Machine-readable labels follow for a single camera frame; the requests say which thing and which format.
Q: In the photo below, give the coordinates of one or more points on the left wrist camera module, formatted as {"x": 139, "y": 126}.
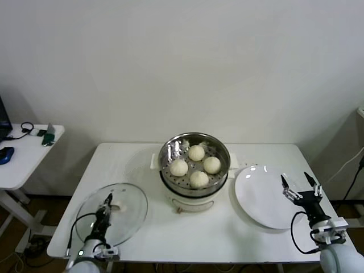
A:
{"x": 108, "y": 252}

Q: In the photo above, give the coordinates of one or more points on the black wall plug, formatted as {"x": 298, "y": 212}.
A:
{"x": 362, "y": 162}

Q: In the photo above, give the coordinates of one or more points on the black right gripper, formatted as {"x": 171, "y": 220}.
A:
{"x": 310, "y": 204}

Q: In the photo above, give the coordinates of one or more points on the white side table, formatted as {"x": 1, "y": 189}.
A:
{"x": 25, "y": 159}

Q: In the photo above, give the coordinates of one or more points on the black laptop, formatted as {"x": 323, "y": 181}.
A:
{"x": 3, "y": 122}

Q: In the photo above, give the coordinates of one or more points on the blue computer mouse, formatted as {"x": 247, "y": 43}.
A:
{"x": 6, "y": 155}

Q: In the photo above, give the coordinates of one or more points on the large white round plate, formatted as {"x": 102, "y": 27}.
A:
{"x": 256, "y": 199}

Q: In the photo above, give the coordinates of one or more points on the small grey stand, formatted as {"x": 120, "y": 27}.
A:
{"x": 51, "y": 129}

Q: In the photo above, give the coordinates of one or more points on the black floor power strip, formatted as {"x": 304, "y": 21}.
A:
{"x": 35, "y": 246}

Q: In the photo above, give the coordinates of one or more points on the perforated steel steamer basket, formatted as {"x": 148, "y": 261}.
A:
{"x": 170, "y": 148}

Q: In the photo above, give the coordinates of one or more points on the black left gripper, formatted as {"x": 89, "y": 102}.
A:
{"x": 102, "y": 224}

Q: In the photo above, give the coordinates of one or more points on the green circuit board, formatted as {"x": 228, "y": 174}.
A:
{"x": 48, "y": 140}

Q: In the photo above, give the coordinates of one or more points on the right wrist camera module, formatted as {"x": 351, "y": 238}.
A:
{"x": 338, "y": 224}

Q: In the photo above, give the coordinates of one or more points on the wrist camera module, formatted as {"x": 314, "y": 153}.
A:
{"x": 108, "y": 252}
{"x": 338, "y": 224}

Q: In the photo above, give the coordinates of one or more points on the round glass pot lid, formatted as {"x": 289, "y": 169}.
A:
{"x": 133, "y": 204}

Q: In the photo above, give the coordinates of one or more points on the small black device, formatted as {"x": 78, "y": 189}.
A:
{"x": 41, "y": 132}

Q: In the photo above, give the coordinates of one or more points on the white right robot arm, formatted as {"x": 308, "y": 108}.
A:
{"x": 338, "y": 260}

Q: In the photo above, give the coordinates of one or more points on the white steamed baozi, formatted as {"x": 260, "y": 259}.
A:
{"x": 199, "y": 179}
{"x": 212, "y": 165}
{"x": 196, "y": 152}
{"x": 179, "y": 167}

